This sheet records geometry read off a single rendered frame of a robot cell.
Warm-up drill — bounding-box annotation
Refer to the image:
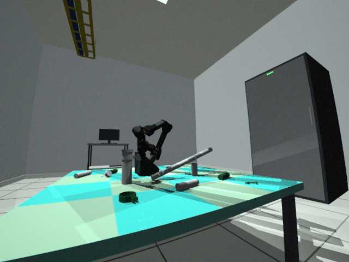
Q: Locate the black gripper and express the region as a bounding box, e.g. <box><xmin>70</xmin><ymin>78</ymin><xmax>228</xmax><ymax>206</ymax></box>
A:
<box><xmin>136</xmin><ymin>139</ymin><xmax>149</xmax><ymax>164</ymax></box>

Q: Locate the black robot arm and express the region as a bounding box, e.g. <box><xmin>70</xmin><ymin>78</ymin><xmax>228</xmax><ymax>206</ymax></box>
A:
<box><xmin>132</xmin><ymin>120</ymin><xmax>172</xmax><ymax>163</ymax></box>

